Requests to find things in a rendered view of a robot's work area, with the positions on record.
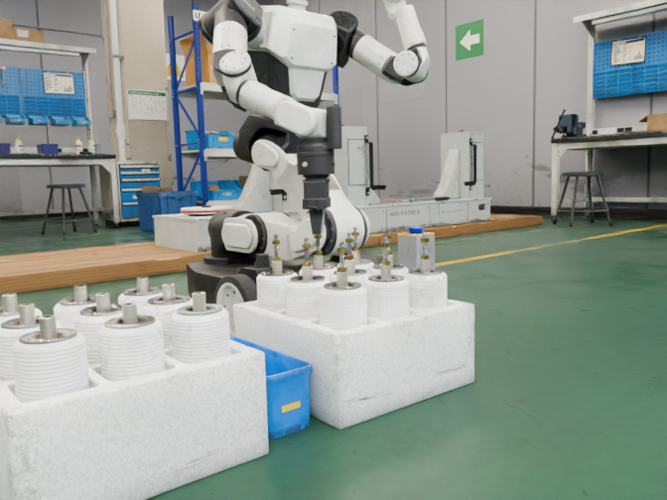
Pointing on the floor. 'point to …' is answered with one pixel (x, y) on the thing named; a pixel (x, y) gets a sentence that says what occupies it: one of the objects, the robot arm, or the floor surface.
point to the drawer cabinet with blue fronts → (141, 173)
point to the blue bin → (285, 391)
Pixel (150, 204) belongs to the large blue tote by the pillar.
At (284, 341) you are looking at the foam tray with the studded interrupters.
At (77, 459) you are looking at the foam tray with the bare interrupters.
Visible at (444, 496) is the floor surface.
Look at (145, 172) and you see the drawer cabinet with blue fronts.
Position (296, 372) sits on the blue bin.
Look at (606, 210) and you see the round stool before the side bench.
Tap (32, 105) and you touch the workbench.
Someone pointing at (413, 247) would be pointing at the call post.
